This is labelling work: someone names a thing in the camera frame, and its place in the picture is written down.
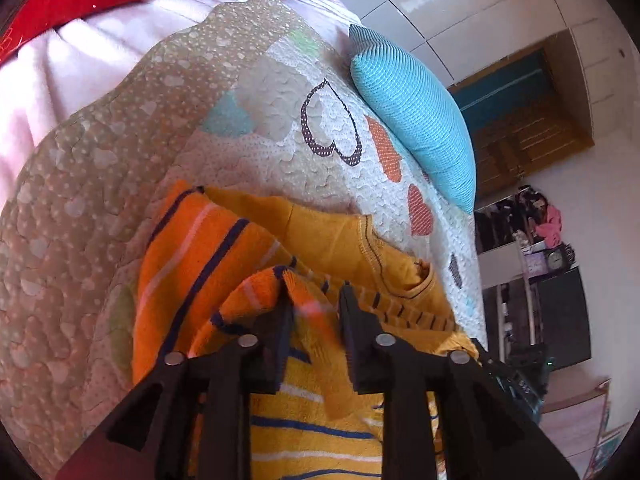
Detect wooden door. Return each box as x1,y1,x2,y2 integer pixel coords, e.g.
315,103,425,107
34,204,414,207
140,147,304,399
447,30,596,201

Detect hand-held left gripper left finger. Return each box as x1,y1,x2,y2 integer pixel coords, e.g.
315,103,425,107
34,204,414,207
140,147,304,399
55,269,296,480

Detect pale pink fleece blanket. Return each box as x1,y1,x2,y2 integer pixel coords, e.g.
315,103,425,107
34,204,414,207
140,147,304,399
0,0,361,211

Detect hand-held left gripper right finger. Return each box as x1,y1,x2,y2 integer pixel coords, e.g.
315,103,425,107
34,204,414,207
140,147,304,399
338,284,582,480

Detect white shelf unit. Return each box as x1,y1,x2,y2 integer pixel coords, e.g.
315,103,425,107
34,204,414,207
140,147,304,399
479,238,546,356

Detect orange striped knit garment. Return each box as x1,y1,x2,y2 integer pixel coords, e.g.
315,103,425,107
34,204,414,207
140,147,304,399
131,180,351,418

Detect black television screen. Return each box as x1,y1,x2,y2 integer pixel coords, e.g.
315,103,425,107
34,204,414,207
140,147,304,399
531,266,593,372

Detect yellow striped knit sweater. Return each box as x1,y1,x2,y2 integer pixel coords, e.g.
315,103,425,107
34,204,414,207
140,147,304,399
197,186,483,480

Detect quilted heart-print bedspread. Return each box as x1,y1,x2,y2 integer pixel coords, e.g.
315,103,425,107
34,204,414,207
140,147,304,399
0,0,488,478

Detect turquoise ribbed pillow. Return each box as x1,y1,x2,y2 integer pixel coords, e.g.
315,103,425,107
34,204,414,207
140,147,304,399
348,23,476,215

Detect dark hanging clothes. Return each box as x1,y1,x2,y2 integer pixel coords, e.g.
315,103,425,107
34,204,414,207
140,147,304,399
474,185,547,257

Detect pink hanging garment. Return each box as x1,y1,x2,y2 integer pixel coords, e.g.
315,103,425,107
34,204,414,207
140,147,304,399
535,204,563,246

